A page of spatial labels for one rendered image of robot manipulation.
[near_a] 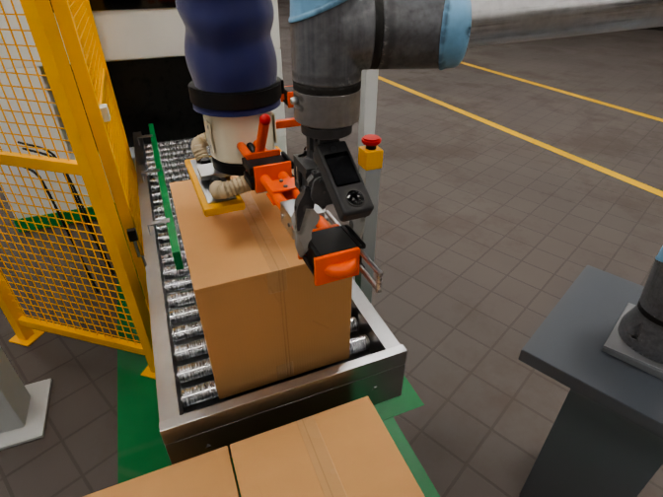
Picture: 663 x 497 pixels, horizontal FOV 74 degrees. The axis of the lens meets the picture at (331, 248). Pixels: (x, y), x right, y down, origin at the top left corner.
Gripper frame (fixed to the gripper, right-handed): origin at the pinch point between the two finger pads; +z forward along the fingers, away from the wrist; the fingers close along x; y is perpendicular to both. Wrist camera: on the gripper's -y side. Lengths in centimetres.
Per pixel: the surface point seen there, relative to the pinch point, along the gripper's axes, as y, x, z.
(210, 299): 29.0, 18.7, 28.3
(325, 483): -3, 3, 65
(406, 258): 132, -105, 119
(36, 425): 87, 91, 118
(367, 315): 40, -29, 60
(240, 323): 29.0, 12.8, 38.4
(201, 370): 42, 25, 66
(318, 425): 11, -1, 65
